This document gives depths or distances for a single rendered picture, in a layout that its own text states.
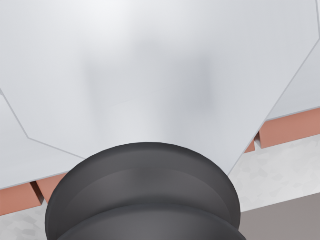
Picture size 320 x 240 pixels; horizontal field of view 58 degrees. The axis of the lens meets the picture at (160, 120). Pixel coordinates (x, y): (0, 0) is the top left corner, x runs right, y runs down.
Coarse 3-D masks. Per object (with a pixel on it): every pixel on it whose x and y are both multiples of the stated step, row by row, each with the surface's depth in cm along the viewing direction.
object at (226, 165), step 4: (236, 156) 19; (240, 156) 19; (224, 160) 19; (228, 160) 19; (232, 160) 19; (236, 160) 19; (216, 164) 19; (220, 164) 19; (224, 164) 19; (228, 164) 19; (232, 164) 19; (220, 168) 19; (224, 168) 19; (228, 168) 19; (232, 168) 19; (228, 172) 19
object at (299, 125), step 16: (304, 112) 22; (272, 128) 23; (288, 128) 23; (304, 128) 23; (272, 144) 23; (0, 192) 23; (16, 192) 23; (32, 192) 23; (48, 192) 23; (0, 208) 23; (16, 208) 24
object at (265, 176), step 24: (288, 144) 41; (312, 144) 41; (240, 168) 42; (264, 168) 42; (288, 168) 42; (312, 168) 43; (240, 192) 43; (264, 192) 44; (288, 192) 44; (312, 192) 44; (0, 216) 41; (24, 216) 41
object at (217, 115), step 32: (256, 64) 17; (288, 64) 17; (160, 96) 17; (192, 96) 17; (224, 96) 17; (256, 96) 17; (64, 128) 17; (96, 128) 17; (128, 128) 18; (160, 128) 18; (192, 128) 18; (224, 128) 18; (256, 128) 18
